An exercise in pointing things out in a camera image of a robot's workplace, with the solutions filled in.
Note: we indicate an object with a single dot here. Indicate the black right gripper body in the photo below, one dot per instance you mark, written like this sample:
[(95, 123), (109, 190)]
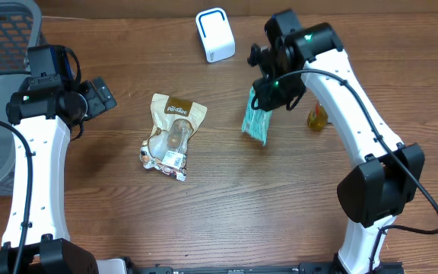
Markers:
[(281, 90)]

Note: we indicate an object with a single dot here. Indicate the teal tissue pack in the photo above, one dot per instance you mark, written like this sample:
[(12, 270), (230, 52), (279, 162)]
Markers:
[(256, 122)]

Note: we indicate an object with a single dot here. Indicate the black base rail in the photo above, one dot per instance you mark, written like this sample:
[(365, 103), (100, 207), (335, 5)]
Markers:
[(234, 270)]

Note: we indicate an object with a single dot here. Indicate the brown snack packet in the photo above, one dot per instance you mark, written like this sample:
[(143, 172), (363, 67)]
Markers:
[(175, 122)]

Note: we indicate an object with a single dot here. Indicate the white red snack wrapper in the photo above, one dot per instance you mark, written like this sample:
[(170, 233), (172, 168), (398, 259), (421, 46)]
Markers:
[(172, 164)]

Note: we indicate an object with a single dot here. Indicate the white barcode scanner stand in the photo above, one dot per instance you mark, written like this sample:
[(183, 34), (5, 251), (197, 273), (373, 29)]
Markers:
[(215, 34)]

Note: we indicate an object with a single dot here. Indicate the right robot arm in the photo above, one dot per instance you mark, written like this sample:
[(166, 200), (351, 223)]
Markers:
[(385, 171)]

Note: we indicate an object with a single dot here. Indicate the yellow oil bottle silver cap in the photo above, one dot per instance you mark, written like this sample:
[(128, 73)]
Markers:
[(317, 118)]

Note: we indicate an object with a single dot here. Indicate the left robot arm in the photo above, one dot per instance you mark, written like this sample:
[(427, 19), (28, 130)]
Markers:
[(41, 115)]

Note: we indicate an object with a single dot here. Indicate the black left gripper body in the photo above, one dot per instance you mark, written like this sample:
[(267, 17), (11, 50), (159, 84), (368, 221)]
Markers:
[(94, 103)]

